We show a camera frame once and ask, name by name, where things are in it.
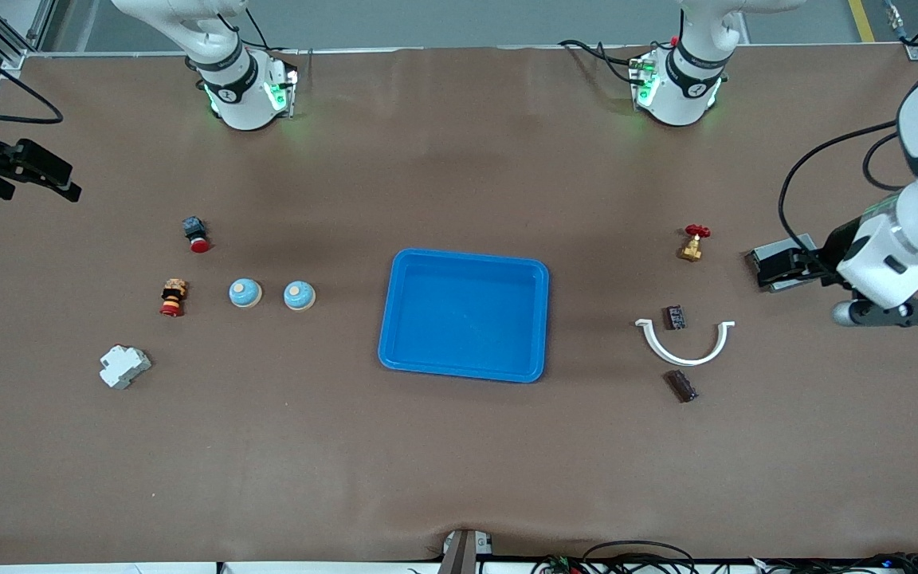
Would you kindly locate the brown table mat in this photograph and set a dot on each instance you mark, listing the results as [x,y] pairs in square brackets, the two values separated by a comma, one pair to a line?
[459,446]

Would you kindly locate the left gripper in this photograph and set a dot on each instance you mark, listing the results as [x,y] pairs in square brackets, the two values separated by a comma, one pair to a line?
[819,258]

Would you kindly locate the red emergency stop button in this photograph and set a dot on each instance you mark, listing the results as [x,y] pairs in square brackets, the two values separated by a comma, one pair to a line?
[196,233]

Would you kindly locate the blue plastic tray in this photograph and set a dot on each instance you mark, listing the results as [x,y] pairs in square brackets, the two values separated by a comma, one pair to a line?
[467,319]

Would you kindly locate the large brown electrolytic capacitor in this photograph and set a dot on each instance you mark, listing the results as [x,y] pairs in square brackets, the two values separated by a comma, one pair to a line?
[681,386]

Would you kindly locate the small brown electrolytic capacitor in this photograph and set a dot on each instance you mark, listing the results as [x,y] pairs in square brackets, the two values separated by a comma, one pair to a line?
[674,317]

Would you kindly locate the grey metal camera stand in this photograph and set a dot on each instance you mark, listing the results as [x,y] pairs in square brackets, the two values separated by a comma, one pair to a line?
[463,552]

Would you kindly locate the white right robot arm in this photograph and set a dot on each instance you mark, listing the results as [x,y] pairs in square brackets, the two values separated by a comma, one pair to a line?
[240,88]

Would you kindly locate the grey metal power supply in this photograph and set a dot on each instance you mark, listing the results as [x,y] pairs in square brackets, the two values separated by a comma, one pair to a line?
[786,245]

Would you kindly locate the blue desk bell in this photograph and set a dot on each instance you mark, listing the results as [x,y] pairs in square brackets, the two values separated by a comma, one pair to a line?
[245,292]
[299,295]

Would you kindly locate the red yellow stacked push button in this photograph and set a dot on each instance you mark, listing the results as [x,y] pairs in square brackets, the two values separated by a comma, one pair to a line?
[174,297]

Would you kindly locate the white circuit breaker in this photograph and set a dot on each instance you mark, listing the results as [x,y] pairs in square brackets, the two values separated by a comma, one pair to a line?
[124,367]

